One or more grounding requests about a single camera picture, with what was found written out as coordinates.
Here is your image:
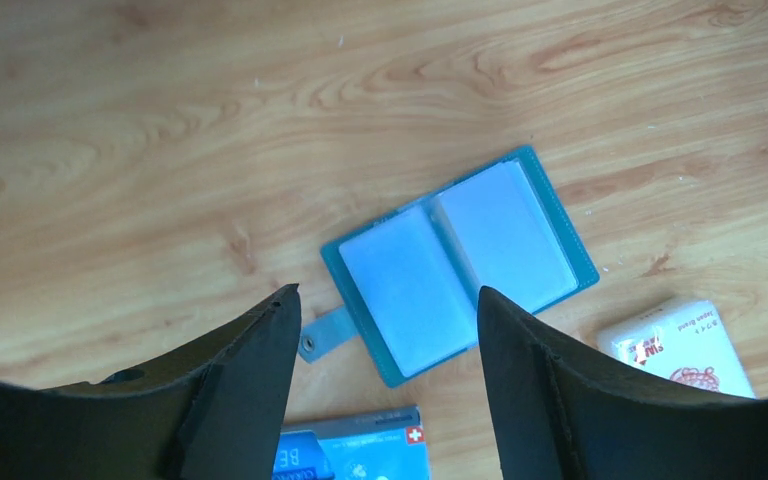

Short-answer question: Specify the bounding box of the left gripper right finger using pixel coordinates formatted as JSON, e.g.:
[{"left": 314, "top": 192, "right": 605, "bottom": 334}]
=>
[{"left": 477, "top": 287, "right": 768, "bottom": 479}]

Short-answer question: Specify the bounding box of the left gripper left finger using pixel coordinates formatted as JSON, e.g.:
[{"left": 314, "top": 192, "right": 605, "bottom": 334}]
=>
[{"left": 0, "top": 284, "right": 301, "bottom": 479}]

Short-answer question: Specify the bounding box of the blue leather card holder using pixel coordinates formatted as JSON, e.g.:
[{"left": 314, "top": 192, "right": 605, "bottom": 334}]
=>
[{"left": 298, "top": 145, "right": 600, "bottom": 388}]

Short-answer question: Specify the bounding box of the white pink sponge packet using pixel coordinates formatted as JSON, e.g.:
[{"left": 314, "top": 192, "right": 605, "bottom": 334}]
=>
[{"left": 596, "top": 297, "right": 756, "bottom": 398}]

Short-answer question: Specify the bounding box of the blue flat box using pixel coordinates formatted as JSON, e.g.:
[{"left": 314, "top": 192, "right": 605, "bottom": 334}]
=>
[{"left": 272, "top": 405, "right": 431, "bottom": 480}]

